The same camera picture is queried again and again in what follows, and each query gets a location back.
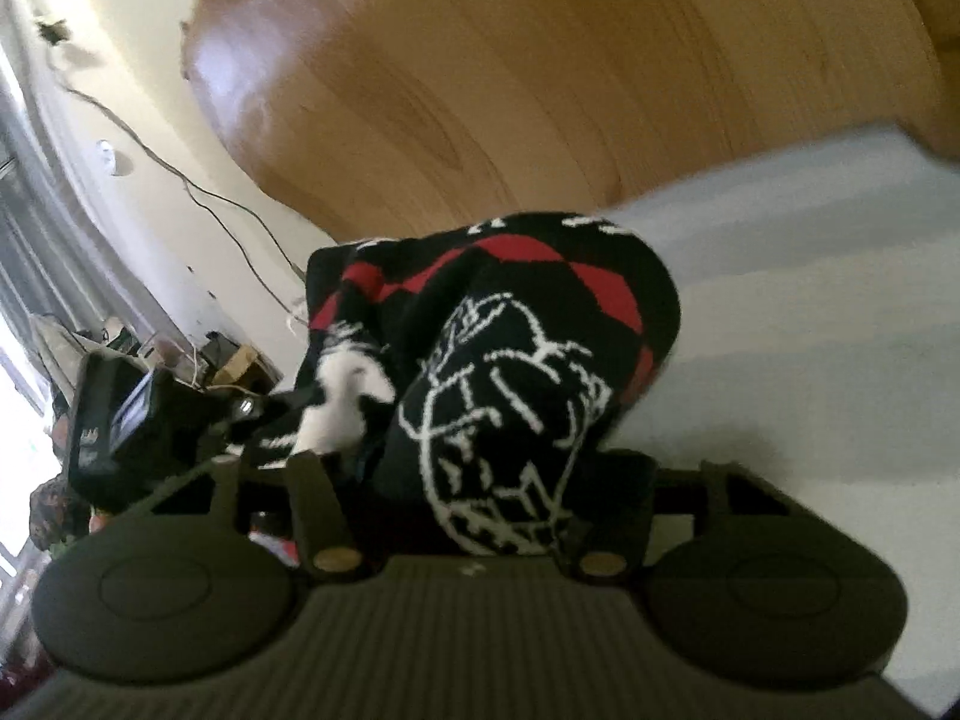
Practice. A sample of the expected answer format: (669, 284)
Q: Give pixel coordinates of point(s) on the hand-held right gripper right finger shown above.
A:
(622, 517)

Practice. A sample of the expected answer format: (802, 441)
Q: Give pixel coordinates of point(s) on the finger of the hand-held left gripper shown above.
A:
(251, 411)

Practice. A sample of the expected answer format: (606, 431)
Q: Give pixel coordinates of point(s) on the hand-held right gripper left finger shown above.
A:
(319, 510)

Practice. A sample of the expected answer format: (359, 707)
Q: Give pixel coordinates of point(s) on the black patterned sweater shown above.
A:
(510, 375)

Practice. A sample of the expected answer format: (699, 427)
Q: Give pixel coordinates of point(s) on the cluttered items by window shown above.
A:
(180, 356)

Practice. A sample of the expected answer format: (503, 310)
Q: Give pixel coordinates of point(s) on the striped bed sheet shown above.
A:
(810, 315)

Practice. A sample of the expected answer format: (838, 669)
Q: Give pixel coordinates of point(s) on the wooden headboard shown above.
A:
(562, 67)

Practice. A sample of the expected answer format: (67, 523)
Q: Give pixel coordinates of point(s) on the white wall socket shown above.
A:
(110, 157)

